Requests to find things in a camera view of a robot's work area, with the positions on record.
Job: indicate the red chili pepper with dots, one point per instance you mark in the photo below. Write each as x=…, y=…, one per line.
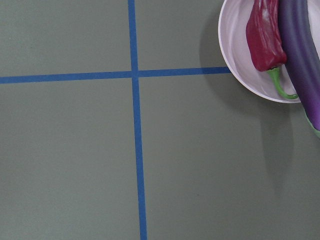
x=265, y=43

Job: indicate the purple eggplant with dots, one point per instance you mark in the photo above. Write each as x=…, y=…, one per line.
x=303, y=62

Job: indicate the pink plate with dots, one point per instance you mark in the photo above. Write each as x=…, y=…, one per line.
x=232, y=23

